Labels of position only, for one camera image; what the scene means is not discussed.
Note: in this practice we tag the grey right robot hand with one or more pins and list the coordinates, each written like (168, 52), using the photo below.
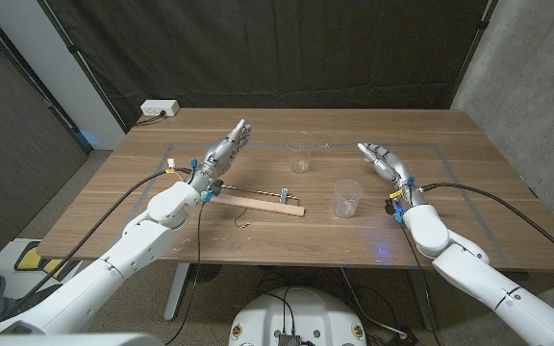
(390, 165)

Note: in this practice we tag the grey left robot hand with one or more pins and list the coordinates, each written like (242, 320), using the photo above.
(219, 156)

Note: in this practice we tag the clear plastic measuring cup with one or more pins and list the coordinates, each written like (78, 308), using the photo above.
(347, 199)

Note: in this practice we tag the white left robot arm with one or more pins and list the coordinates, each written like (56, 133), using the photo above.
(123, 259)

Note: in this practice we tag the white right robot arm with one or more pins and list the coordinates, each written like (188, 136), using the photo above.
(479, 279)

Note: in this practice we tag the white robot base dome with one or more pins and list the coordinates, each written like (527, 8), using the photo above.
(298, 312)

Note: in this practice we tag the clear glass beaker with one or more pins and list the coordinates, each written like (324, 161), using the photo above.
(300, 156)

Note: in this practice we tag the wooden table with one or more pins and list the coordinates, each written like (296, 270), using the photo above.
(450, 163)

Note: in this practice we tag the flat wooden stick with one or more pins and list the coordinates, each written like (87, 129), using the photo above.
(258, 205)

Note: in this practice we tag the small grey clothespin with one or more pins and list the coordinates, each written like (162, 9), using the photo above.
(284, 195)

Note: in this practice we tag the white power outlet box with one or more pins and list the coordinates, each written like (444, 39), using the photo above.
(159, 107)

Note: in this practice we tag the round black floor fan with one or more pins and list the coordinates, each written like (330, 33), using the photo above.
(205, 273)

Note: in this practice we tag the black fabric backdrop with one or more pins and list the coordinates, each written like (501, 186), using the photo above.
(277, 53)

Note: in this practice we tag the white table leg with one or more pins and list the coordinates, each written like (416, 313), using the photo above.
(177, 293)

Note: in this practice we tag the grey table leg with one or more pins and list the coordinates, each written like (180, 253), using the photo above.
(423, 307)

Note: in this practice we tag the backdrop stand pole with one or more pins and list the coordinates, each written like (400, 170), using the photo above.
(474, 43)
(84, 72)

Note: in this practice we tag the black power adapter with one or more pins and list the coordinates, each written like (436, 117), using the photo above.
(402, 338)

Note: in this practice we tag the dark wooden door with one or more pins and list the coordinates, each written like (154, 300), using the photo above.
(12, 154)

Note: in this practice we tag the white yellow floor machine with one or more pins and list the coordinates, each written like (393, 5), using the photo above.
(32, 259)

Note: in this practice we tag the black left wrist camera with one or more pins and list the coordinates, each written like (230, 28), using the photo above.
(213, 189)

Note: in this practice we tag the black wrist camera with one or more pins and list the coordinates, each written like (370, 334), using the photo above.
(213, 189)
(395, 209)

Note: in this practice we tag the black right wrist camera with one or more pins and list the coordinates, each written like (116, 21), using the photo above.
(395, 209)

